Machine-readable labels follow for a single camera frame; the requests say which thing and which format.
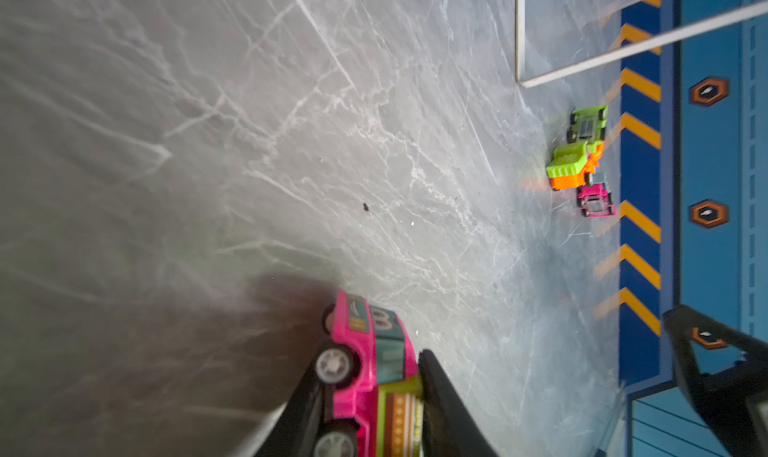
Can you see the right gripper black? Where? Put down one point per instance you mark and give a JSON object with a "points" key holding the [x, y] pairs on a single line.
{"points": [[733, 401]]}

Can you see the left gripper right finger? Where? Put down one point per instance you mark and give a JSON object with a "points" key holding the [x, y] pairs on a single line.
{"points": [[449, 429]]}

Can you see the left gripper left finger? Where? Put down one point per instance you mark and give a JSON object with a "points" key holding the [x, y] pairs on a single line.
{"points": [[295, 431]]}

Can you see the pink green toy car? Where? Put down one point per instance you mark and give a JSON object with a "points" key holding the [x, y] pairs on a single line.
{"points": [[374, 395]]}

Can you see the yellow wooden two-tier shelf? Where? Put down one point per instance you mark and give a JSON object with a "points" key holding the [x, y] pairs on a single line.
{"points": [[555, 39]]}

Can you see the pink grey toy truck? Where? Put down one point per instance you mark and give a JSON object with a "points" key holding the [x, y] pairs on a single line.
{"points": [[595, 201]]}

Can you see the green orange toy truck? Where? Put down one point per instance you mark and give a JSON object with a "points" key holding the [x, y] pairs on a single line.
{"points": [[574, 165]]}

